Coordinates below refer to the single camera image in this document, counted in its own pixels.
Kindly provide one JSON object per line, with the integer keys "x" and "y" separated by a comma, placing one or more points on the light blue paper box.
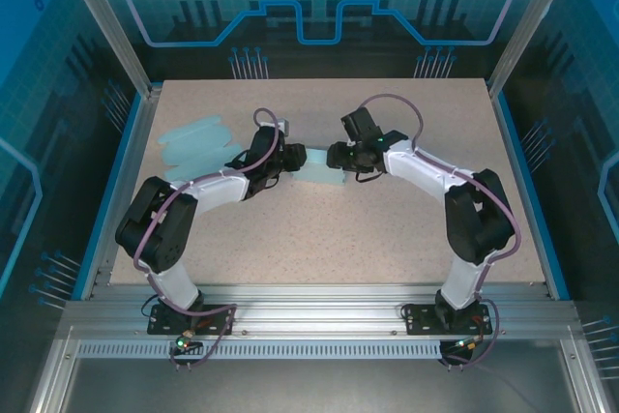
{"x": 319, "y": 171}

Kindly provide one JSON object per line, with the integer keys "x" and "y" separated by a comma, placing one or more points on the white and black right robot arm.
{"x": 421, "y": 164}

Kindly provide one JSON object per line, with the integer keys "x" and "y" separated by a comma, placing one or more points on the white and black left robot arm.
{"x": 217, "y": 190}

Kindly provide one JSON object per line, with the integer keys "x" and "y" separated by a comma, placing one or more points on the flat light blue paper blank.
{"x": 193, "y": 147}

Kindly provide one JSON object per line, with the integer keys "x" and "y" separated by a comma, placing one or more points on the blue table side strip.
{"x": 120, "y": 161}

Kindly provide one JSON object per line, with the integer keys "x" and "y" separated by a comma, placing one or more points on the connector with green light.
{"x": 186, "y": 338}
{"x": 468, "y": 345}

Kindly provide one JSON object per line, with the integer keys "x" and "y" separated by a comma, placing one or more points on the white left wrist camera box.
{"x": 284, "y": 126}

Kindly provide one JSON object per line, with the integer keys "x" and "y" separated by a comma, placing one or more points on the aluminium side rail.
{"x": 135, "y": 161}

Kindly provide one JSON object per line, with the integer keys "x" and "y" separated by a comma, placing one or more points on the aluminium cross rail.
{"x": 314, "y": 311}

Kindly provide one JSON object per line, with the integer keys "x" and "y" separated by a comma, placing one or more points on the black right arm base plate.
{"x": 421, "y": 320}

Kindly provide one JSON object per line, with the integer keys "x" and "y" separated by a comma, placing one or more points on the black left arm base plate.
{"x": 164, "y": 322}

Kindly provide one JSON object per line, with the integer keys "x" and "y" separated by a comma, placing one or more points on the aluminium frame post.
{"x": 531, "y": 21}
{"x": 107, "y": 21}

